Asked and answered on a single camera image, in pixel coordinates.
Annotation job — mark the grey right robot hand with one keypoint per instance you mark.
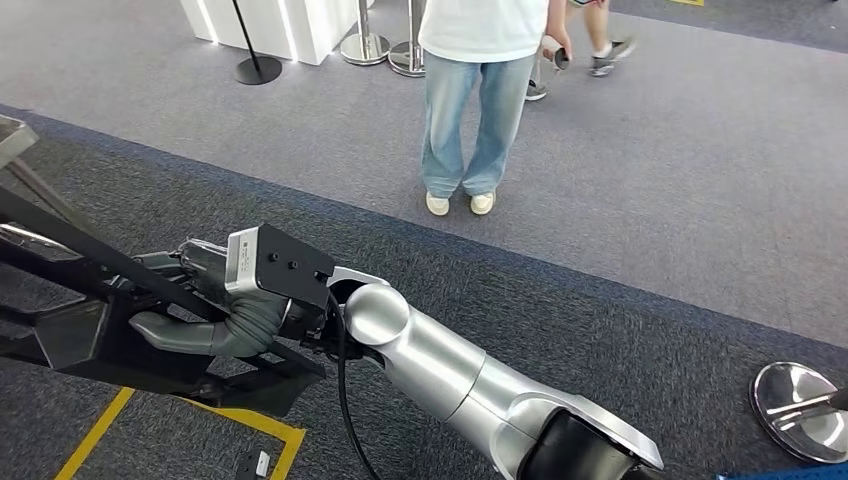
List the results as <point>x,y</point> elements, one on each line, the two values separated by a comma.
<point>202,268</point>

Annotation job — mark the black plastic car part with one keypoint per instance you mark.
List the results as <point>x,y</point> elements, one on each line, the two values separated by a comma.
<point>73,334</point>

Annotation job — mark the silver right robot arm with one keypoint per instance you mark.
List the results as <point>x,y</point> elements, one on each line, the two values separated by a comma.
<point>430,358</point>

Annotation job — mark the small black white robot part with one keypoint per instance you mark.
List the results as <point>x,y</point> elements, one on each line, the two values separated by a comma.
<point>246,467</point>

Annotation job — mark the yellow floor tape square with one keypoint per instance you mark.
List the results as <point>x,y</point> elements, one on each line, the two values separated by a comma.
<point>96,432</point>

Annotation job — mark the white display counter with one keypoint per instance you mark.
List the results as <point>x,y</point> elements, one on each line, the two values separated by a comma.
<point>298,26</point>

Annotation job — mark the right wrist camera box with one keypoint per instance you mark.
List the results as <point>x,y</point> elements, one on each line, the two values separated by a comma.
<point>291,265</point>

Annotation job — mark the black stanchion post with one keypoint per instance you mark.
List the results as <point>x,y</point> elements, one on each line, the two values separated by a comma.
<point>257,69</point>

